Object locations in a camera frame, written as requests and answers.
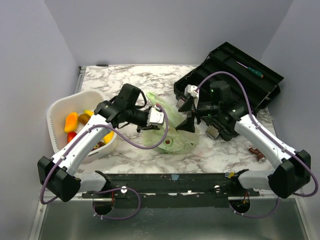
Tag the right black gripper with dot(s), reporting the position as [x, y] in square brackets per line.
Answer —
[187, 125]

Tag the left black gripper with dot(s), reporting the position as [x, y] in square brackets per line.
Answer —
[144, 127]

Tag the green plastic bag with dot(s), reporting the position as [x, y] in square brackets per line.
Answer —
[176, 141]

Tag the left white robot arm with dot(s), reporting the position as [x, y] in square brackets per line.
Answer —
[57, 174]

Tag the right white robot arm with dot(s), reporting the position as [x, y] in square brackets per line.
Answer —
[291, 169]

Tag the yellow fake banana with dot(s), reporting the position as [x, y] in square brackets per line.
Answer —
[107, 138]
[88, 112]

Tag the dark purple fake mangosteen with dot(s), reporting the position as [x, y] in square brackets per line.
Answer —
[98, 145]

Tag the brown fake kiwi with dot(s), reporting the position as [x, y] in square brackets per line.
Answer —
[83, 118]

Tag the yellow black connector plug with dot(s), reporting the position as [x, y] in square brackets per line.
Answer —
[229, 175]

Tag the black plastic toolbox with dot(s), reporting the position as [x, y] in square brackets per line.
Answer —
[246, 89]

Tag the white plastic basket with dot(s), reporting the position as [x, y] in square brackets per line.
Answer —
[60, 109]

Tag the brown small tool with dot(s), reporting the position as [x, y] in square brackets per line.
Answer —
[258, 154]

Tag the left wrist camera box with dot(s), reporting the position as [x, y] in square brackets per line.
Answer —
[155, 116]

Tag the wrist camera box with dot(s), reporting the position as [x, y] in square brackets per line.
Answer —
[155, 116]
[191, 91]

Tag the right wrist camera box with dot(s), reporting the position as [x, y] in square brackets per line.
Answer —
[191, 91]

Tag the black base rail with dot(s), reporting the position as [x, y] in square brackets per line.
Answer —
[175, 190]

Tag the green handled screwdriver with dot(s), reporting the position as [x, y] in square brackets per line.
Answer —
[251, 70]

